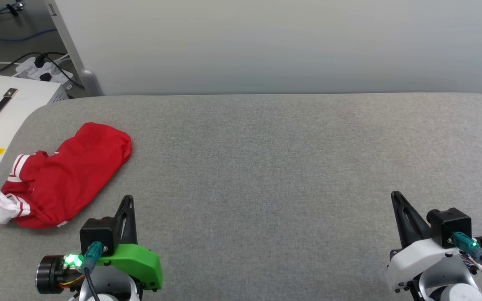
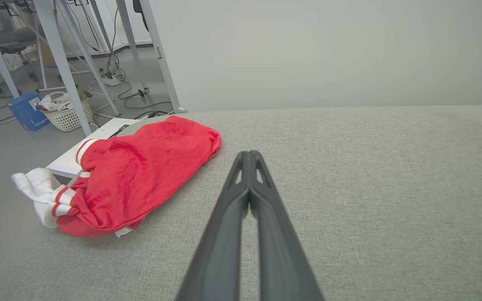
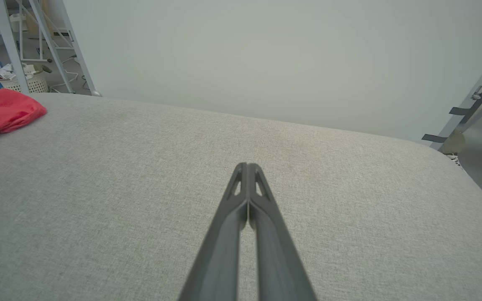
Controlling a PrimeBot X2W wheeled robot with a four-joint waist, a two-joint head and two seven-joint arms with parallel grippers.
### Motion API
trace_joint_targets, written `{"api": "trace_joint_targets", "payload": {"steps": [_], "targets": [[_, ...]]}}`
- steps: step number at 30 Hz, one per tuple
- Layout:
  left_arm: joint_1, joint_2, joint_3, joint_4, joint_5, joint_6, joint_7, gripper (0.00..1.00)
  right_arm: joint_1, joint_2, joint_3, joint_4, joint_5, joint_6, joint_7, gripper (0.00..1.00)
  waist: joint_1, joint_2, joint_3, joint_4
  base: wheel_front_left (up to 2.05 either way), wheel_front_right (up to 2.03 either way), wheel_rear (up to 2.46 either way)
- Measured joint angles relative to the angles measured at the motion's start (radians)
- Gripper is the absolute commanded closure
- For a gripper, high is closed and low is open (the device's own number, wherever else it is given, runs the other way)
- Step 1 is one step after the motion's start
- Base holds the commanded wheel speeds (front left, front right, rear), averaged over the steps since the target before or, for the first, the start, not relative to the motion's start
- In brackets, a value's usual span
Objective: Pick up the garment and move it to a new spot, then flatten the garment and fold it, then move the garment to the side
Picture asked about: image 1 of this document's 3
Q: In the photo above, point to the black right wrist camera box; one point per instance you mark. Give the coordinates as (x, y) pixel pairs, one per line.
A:
(450, 223)

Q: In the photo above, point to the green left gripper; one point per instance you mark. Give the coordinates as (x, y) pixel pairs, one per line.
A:
(140, 263)

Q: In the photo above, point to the black clamp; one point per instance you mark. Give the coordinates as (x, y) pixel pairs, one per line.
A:
(15, 7)

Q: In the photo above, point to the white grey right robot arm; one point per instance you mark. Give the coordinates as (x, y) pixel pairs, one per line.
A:
(454, 288)

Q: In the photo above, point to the white partition panel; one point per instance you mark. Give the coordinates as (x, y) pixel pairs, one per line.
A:
(266, 46)

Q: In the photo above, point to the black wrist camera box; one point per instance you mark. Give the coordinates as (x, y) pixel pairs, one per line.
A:
(96, 232)
(450, 223)

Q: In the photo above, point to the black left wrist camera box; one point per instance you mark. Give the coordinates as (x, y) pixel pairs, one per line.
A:
(96, 232)

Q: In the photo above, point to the red white Bulls jersey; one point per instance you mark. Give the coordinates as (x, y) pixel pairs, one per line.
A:
(78, 167)

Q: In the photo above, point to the white power strip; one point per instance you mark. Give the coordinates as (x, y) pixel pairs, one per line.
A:
(29, 67)

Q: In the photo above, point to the white equipment box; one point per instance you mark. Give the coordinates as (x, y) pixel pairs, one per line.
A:
(23, 104)

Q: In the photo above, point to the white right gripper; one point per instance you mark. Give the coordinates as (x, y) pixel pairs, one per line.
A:
(421, 259)

